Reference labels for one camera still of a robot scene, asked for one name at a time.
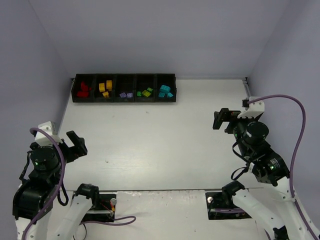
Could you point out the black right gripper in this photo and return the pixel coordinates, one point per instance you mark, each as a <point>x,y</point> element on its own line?
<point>228,122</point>

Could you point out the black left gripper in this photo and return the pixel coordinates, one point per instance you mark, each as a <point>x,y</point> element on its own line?
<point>72,150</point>

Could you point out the teal small lego brick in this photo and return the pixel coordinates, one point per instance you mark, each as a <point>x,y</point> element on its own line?
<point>169,95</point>

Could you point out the small orange lego brick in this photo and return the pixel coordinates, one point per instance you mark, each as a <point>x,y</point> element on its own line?
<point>106,94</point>

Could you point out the teal flower lego block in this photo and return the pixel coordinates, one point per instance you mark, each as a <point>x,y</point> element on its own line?
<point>164,89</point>

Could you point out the yellow long lego brick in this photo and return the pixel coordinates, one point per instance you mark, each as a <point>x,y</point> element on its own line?
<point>101,87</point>

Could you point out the orange butterfly lego block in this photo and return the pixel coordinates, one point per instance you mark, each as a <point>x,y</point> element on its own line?
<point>109,85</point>

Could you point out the lilac and lime lego stack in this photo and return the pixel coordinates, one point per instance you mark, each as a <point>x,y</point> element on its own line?
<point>146,93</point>

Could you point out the teal lilac green lego stack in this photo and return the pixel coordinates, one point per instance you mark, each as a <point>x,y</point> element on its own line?
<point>161,95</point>

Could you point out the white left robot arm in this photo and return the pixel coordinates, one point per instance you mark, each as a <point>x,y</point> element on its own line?
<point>33,203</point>

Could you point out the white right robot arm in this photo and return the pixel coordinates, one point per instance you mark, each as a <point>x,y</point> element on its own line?
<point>287,219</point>

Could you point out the red legos in bin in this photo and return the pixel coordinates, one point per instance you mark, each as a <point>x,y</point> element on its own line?
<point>84,90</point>

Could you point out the black divided bin row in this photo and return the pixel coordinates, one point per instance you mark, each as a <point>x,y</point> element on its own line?
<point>125,83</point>

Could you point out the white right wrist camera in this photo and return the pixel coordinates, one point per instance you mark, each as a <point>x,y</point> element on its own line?
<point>253,108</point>

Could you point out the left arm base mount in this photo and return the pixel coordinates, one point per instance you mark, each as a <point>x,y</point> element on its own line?
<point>103,210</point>

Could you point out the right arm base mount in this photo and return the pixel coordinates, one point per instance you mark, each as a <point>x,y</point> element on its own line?
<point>219,209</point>

